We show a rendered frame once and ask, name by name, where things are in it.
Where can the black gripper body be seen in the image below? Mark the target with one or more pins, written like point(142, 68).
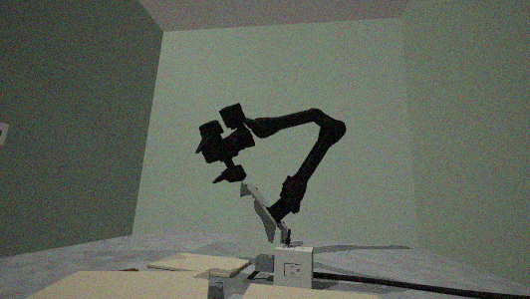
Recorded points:
point(228, 147)

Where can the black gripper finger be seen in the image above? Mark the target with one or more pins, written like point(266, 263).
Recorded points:
point(228, 175)
point(208, 137)

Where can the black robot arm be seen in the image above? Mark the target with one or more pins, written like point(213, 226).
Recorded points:
point(294, 187)

